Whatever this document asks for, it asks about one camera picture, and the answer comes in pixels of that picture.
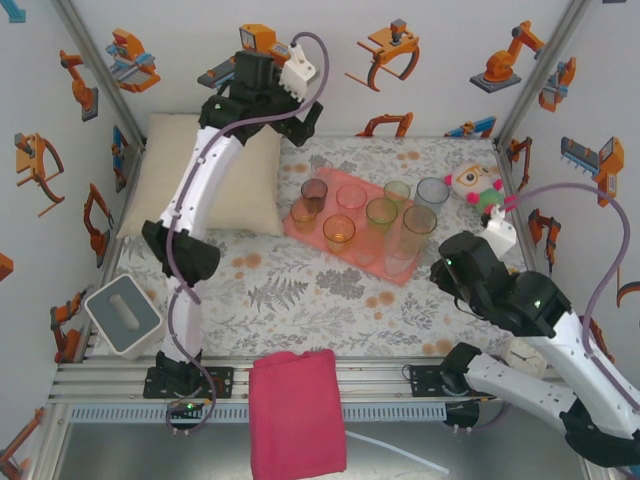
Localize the tall clear glass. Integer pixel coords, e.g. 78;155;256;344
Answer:
380;234;424;280

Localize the tall amber glass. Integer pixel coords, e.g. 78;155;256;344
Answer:
397;203;440;256

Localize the dark smoky glass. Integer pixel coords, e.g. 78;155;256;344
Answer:
300;177;330;214

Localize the pale peach glass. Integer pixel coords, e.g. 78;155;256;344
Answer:
352;232;384;266

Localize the yellow-green faceted glass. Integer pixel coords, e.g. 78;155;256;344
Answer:
364;197;400;235

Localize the short amber glass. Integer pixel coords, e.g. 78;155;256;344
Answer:
288;198;320;235

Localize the pink glass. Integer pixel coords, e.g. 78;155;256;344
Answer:
335;182;368;210

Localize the bright green glass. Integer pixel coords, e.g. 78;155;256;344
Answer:
383;179;412;206

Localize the orange glass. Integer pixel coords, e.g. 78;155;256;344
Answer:
322;213;357;255

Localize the pink plastic tray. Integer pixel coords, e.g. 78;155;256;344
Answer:
282;167;437;287

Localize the plush toy with glasses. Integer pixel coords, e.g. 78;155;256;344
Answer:
442;159;521;222

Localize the tall grey-blue glass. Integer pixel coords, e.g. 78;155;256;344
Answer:
413;177;450;217

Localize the small white clock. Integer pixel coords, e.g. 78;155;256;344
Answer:
501;338;550;382

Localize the floral print tablecloth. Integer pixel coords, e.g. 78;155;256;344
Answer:
92;134;556;359

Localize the cream woven pillow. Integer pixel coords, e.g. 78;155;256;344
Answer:
115;112;286;239

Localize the white plastic tube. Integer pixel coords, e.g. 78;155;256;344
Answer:
346;430;451;476

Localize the folded magenta towel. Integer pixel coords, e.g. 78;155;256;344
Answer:
248;348;349;480

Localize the grey white tissue box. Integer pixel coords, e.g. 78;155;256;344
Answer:
82;273;171;361

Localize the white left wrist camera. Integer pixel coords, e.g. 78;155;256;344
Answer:
279;43;320;104

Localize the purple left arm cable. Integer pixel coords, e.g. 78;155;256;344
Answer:
164;32;331;437

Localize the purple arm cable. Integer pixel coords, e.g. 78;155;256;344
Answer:
164;32;331;437
502;182;640;416

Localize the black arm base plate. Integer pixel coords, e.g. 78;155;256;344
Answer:
408;364;471;400
143;366;236;400

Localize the aluminium front rail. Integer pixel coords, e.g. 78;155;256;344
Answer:
47;360;566;407

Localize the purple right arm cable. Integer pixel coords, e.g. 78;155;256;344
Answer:
502;182;640;416

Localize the slotted grey cable duct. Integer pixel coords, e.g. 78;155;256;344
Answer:
67;403;448;425

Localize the aluminium frame post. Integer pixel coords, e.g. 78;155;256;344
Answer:
49;0;147;147
496;0;597;147

